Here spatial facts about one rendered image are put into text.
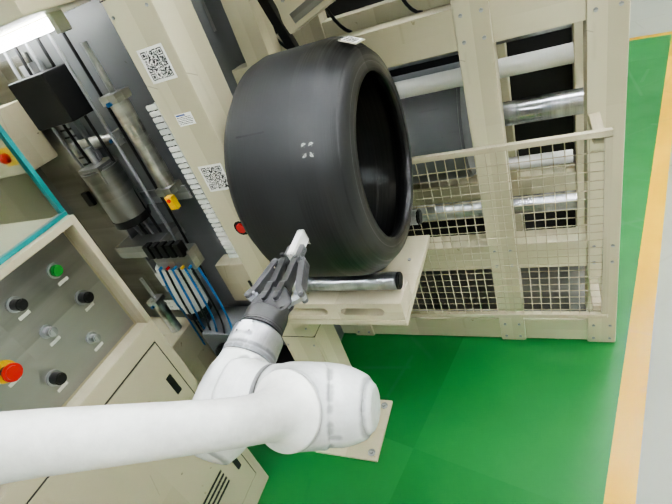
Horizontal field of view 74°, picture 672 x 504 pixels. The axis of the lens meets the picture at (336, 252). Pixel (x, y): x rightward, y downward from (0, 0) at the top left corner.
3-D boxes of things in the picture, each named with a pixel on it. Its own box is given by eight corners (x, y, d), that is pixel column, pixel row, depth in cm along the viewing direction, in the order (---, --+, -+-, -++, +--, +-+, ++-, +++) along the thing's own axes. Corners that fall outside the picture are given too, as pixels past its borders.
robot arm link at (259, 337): (210, 344, 72) (226, 314, 76) (238, 373, 78) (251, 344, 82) (257, 346, 68) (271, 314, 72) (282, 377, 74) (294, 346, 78)
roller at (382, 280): (276, 276, 123) (284, 275, 128) (276, 292, 123) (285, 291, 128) (397, 271, 108) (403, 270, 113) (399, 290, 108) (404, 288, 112)
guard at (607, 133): (365, 316, 193) (311, 174, 156) (366, 313, 195) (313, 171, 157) (607, 318, 155) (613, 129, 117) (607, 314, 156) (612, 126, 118)
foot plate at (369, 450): (315, 452, 182) (313, 449, 181) (336, 396, 202) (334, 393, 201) (377, 462, 171) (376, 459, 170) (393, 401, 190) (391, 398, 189)
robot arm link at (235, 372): (239, 377, 79) (302, 380, 73) (198, 468, 69) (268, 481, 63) (203, 342, 72) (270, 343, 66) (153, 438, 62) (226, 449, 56)
